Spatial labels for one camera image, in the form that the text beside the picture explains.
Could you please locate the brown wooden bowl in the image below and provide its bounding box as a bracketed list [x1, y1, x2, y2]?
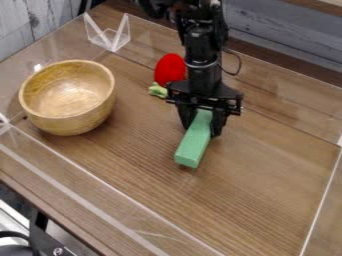
[19, 59, 116, 136]

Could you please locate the clear acrylic corner bracket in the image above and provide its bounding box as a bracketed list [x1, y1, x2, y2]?
[83, 14, 131, 53]

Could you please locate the black cable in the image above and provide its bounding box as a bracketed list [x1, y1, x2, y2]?
[0, 229, 37, 256]

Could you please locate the red plush strawberry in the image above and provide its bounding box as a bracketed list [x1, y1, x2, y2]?
[148, 53, 186, 99]

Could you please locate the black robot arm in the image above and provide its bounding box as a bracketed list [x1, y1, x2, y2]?
[138, 0, 243, 137]

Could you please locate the black table leg bracket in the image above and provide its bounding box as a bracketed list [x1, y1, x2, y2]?
[29, 211, 76, 256]

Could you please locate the green rectangular block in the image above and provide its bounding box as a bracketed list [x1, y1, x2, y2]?
[174, 110, 212, 168]

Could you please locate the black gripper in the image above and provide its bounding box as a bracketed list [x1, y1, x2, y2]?
[167, 80, 243, 137]

